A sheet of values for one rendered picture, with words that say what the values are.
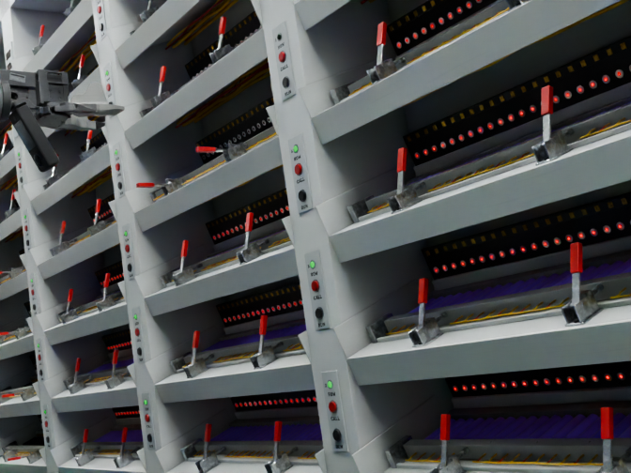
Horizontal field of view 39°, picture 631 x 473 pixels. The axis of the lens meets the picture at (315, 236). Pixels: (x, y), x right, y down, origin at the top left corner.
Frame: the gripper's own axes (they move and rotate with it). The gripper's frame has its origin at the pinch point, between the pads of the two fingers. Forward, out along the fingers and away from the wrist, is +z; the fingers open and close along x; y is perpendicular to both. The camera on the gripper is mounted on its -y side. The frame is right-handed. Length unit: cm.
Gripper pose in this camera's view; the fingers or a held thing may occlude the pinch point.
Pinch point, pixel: (110, 120)
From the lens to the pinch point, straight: 167.5
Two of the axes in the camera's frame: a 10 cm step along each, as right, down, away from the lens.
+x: -5.6, 1.9, 8.1
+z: 8.2, -0.1, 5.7
